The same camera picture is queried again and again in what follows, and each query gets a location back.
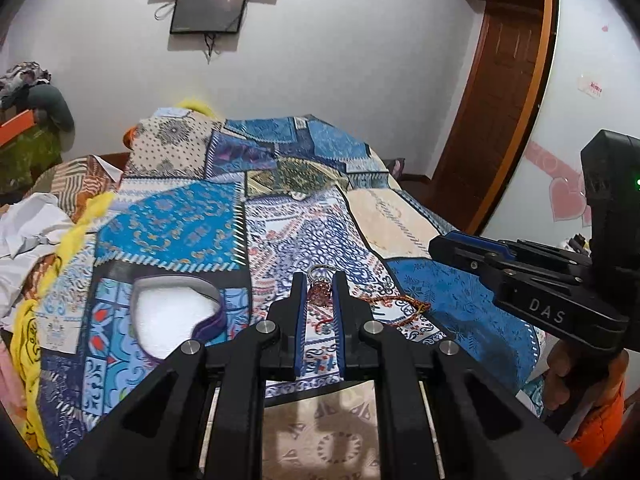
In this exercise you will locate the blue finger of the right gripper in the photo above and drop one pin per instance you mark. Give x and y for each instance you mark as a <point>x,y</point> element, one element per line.
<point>481,245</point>
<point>484,266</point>

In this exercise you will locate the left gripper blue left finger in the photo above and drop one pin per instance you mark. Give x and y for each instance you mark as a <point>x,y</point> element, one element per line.
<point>285,357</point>

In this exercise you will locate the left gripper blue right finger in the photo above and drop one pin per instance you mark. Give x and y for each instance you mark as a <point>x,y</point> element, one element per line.
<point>354,356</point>

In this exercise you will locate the purple heart-shaped jewelry box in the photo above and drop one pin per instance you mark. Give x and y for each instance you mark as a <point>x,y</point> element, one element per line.
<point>167,310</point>

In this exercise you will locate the person's right hand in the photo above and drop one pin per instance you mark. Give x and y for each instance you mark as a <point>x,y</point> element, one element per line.
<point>560,362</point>

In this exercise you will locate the dark bag on floor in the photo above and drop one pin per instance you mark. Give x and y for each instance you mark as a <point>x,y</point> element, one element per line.
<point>395,167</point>

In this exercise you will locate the blue patchwork bedspread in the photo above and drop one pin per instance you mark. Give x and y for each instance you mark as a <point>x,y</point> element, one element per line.
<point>245,204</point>

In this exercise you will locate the brown wooden door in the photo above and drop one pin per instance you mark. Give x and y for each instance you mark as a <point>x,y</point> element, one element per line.
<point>492,102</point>

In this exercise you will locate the white wardrobe with pink hearts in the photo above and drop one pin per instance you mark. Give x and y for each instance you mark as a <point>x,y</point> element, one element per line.
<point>593,84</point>

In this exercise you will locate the brown patterned pillow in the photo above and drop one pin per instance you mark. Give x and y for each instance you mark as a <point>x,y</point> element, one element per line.
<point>75,182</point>

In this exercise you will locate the yellow printed cloth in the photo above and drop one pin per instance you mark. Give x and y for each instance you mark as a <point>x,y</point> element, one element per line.
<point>25,349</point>

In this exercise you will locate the white crumpled cloth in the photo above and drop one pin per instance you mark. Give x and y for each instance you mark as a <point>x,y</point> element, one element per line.
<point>30,230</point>

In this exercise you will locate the green patterned storage box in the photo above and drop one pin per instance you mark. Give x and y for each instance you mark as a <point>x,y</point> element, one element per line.
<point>27,156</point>

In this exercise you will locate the orange box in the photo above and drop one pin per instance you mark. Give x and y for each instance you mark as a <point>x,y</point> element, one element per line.
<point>15,126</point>

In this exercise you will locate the pile of clothes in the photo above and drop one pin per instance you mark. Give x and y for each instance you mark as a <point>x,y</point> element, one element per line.
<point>27,86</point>

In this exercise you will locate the small black wall monitor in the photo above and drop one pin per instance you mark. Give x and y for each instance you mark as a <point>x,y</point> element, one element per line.
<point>207,17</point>

